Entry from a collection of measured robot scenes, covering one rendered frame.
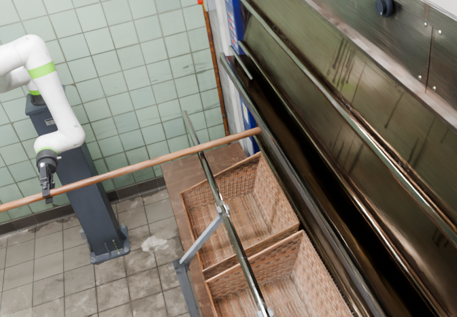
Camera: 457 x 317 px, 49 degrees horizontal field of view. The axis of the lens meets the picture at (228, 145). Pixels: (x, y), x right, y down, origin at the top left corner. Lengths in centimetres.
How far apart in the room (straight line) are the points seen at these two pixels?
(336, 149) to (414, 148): 46
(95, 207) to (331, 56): 211
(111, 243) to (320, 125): 209
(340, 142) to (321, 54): 27
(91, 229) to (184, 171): 73
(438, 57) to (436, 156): 21
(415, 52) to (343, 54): 35
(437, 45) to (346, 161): 60
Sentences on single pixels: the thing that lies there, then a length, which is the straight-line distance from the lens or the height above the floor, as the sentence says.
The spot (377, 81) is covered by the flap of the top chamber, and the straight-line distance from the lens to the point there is 125.
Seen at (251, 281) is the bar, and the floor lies 117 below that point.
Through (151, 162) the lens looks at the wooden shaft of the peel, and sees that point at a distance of 212.
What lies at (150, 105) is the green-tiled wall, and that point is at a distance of 343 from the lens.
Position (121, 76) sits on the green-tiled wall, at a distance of 330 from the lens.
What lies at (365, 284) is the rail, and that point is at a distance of 130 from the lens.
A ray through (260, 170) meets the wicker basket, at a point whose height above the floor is 77.
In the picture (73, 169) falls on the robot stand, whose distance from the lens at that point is 301.
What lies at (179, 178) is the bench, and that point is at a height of 58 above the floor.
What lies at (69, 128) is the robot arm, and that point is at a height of 128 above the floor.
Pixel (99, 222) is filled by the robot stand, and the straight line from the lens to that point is 329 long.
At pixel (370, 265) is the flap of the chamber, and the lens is 138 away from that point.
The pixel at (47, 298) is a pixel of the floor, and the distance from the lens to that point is 346.
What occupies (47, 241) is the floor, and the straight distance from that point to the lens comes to 381.
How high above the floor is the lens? 249
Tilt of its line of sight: 38 degrees down
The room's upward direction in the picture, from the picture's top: 10 degrees counter-clockwise
